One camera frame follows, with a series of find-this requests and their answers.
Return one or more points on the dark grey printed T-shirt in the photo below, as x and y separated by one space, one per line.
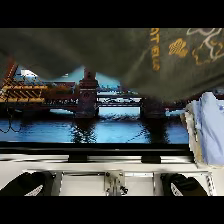
110 53

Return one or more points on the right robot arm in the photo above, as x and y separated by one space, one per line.
181 186

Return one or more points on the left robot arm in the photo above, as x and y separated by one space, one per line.
28 185

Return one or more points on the cream garment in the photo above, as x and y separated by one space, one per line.
190 128

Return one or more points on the light blue shirt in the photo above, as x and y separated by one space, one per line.
211 128

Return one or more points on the silver frame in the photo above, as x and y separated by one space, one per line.
113 166

